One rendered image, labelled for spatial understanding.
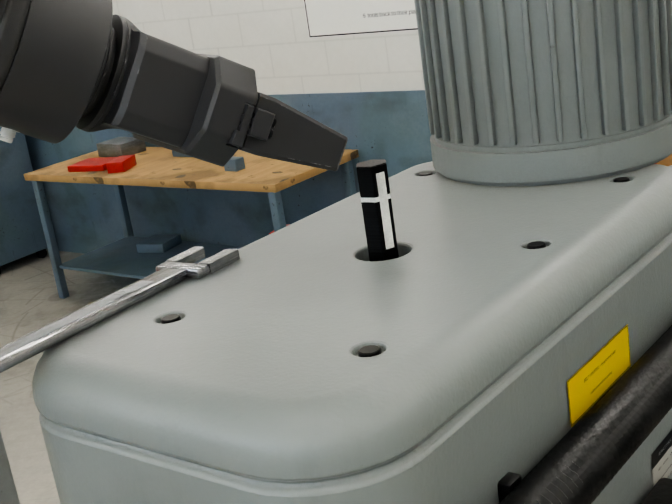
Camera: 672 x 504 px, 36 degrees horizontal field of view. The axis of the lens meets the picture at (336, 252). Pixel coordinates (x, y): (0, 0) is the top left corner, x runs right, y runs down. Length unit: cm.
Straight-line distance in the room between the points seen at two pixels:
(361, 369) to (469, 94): 34
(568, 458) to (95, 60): 32
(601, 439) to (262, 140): 25
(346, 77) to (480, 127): 523
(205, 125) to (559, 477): 26
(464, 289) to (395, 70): 524
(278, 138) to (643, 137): 33
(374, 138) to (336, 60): 50
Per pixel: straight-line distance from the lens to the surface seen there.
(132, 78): 54
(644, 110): 80
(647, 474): 79
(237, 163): 588
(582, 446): 59
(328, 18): 602
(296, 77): 625
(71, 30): 53
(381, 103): 589
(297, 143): 56
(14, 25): 52
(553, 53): 76
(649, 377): 66
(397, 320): 55
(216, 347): 55
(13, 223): 814
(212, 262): 68
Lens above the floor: 209
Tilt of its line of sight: 17 degrees down
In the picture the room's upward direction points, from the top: 9 degrees counter-clockwise
